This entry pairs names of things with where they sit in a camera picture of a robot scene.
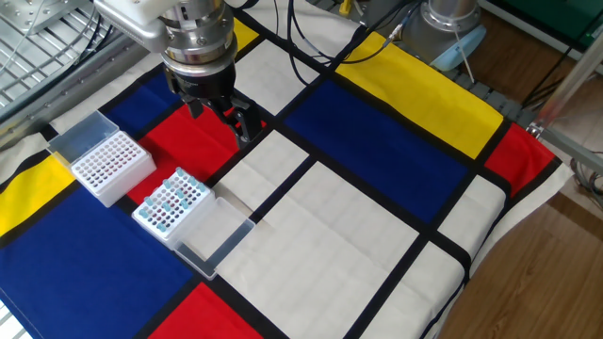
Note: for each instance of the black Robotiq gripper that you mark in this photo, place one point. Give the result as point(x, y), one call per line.
point(202, 89)

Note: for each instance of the blue pipette tip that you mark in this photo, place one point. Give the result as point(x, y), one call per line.
point(192, 181)
point(180, 193)
point(167, 184)
point(148, 201)
point(180, 172)
point(161, 227)
point(166, 206)
point(142, 213)
point(201, 187)
point(184, 204)

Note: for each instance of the white pipette tip box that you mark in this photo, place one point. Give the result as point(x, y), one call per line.
point(127, 181)
point(188, 226)

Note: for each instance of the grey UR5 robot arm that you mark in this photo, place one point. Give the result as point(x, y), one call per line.
point(438, 19)

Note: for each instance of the silver wrist coupling flange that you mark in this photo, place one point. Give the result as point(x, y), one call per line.
point(198, 33)

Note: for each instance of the Mondrian pattern colour-block tablecloth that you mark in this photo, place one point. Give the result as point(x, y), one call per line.
point(367, 141)

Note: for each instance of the yellow plastic clip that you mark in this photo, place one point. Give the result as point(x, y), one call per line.
point(345, 6)

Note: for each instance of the perforated metal plate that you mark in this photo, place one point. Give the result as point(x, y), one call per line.
point(28, 14)

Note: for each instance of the aluminium frame post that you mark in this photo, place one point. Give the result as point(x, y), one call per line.
point(570, 80)

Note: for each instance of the aluminium frame beam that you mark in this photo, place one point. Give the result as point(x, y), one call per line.
point(575, 150)

